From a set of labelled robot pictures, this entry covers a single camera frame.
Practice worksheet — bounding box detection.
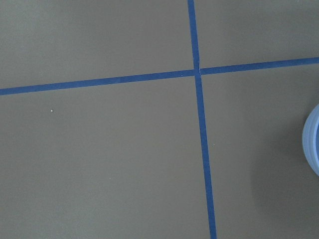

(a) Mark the blue bowl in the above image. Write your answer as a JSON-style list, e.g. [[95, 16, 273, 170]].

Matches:
[[302, 105, 319, 176]]

